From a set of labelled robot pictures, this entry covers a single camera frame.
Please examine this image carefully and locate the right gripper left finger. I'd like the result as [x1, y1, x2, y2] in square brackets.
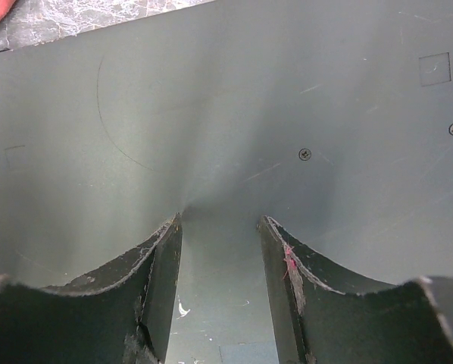
[0, 215, 183, 363]

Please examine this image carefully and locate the dark network switch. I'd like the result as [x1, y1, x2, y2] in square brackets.
[0, 1, 453, 363]

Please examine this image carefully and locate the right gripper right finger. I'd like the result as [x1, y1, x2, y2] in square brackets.
[258, 216, 453, 363]

